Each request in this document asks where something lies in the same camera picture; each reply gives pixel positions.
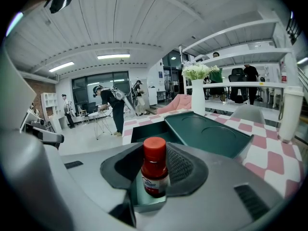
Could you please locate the white flat panel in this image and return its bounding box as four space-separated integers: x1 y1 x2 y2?
0 46 37 130

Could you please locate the white round table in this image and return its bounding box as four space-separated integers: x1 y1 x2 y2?
87 110 113 141

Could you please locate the grey black device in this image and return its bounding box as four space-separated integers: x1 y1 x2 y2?
20 109 65 150

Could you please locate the black office chair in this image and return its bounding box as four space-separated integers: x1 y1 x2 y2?
228 67 249 104

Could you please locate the pink white checkered tablecloth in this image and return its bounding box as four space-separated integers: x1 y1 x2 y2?
122 108 304 199

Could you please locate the red fire extinguisher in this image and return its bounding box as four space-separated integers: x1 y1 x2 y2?
281 61 288 84

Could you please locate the white bookshelf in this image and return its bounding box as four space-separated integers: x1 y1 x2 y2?
40 92 61 120

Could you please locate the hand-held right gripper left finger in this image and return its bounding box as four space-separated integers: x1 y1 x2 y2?
60 142 145 227

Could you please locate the pink cloth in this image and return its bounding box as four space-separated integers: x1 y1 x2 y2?
156 94 193 115

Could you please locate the dark green box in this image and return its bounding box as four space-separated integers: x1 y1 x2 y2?
131 111 254 206

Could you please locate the grey chair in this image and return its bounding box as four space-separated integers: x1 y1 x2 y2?
230 104 266 125

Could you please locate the small red-capped bottle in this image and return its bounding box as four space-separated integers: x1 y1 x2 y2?
141 136 171 199

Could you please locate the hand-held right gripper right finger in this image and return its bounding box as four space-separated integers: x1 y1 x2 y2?
134 141 285 231

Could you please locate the white flower bouquet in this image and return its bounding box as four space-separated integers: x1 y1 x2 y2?
181 63 220 81

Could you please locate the long ceiling light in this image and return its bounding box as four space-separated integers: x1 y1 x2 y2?
96 53 131 61
48 61 75 73

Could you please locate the white tumbler with strap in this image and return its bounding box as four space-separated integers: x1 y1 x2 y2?
278 86 305 144

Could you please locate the white shelf rack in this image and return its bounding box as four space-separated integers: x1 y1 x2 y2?
178 18 300 110

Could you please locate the white vase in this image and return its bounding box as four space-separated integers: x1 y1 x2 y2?
191 79 206 116

